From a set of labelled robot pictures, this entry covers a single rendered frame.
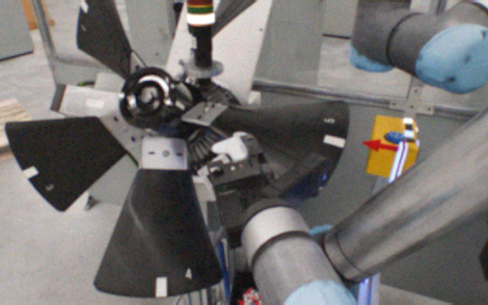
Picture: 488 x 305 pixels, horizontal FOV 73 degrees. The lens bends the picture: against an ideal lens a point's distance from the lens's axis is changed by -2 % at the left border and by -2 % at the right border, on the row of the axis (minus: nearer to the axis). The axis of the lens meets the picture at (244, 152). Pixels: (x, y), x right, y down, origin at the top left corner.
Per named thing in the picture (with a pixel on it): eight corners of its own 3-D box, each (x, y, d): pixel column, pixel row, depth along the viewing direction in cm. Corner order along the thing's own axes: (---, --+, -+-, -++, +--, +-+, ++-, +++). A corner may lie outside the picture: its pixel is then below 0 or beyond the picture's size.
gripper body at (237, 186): (203, 158, 46) (224, 216, 36) (263, 144, 47) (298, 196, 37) (212, 201, 50) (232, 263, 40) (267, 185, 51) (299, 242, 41)
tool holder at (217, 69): (181, 64, 63) (176, 9, 58) (218, 61, 65) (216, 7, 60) (185, 79, 56) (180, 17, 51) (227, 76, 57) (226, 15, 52)
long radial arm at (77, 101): (179, 113, 90) (156, 98, 79) (172, 140, 90) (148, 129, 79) (94, 97, 99) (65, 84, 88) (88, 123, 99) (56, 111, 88)
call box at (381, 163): (368, 147, 95) (376, 113, 90) (406, 153, 92) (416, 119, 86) (364, 178, 82) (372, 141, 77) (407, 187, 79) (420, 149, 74)
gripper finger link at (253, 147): (238, 127, 50) (257, 161, 43) (248, 125, 50) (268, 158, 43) (241, 153, 52) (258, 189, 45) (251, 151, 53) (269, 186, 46)
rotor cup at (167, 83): (141, 142, 74) (101, 127, 62) (158, 80, 76) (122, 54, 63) (199, 154, 70) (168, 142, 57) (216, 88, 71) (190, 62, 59)
